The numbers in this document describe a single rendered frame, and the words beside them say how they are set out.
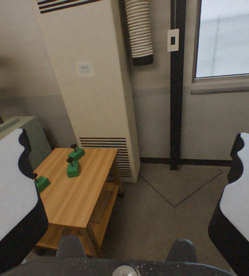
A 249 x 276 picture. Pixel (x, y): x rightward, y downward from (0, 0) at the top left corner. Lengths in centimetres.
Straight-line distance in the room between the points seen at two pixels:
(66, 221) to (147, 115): 111
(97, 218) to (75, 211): 37
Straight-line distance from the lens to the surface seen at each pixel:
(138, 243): 145
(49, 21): 141
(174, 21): 139
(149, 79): 154
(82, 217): 98
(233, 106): 169
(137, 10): 132
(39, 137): 199
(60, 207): 108
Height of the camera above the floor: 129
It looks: 31 degrees down
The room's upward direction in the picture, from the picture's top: 9 degrees counter-clockwise
